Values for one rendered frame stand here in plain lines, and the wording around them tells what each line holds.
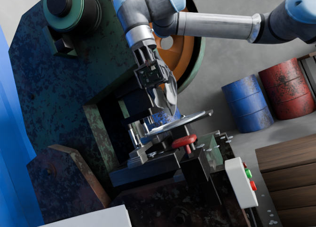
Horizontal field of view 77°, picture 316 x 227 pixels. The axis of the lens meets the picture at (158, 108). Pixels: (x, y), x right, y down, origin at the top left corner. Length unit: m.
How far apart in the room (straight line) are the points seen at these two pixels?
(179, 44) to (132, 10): 0.75
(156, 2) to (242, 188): 0.58
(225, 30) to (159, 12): 0.25
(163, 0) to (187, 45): 0.68
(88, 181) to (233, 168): 0.55
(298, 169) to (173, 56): 0.94
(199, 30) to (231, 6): 3.73
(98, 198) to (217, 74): 3.64
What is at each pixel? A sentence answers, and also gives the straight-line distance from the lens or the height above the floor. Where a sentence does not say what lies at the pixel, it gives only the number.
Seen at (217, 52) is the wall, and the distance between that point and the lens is 4.24.
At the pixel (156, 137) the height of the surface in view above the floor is 0.76.
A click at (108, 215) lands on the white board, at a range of 0.88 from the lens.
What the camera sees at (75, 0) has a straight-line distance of 0.80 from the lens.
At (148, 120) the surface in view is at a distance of 0.94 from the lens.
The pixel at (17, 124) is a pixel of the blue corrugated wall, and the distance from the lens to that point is 1.85.
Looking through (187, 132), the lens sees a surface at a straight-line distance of 0.87.
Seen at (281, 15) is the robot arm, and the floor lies 0.98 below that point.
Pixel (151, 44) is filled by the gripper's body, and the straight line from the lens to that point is 0.56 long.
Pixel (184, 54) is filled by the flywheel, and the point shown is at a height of 1.13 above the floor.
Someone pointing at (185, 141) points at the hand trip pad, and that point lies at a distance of 0.55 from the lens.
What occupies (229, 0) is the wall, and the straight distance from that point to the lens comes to 4.49.
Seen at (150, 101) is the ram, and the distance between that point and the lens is 0.87.
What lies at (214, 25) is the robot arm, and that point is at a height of 1.05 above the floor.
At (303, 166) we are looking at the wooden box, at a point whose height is 0.33.
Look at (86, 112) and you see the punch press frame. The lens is 0.91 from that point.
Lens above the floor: 0.85
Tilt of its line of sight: 2 degrees up
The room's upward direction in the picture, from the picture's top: 22 degrees counter-clockwise
